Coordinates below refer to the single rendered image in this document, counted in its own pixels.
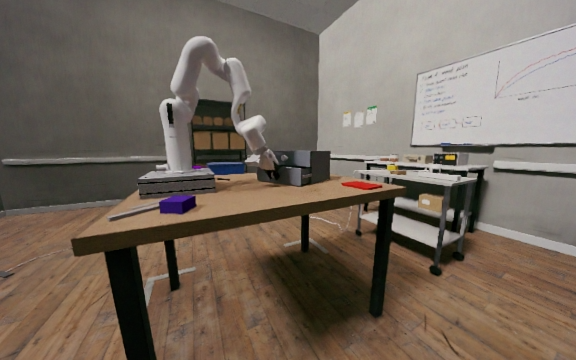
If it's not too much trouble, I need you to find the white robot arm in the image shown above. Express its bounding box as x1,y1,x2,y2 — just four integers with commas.
156,36,268,174

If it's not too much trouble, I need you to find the red square block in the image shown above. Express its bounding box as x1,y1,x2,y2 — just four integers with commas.
342,181,383,190

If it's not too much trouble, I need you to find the purple block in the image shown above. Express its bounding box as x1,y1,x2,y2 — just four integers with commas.
159,195,196,214

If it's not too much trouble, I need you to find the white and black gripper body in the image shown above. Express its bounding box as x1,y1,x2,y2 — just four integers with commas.
259,149,279,170

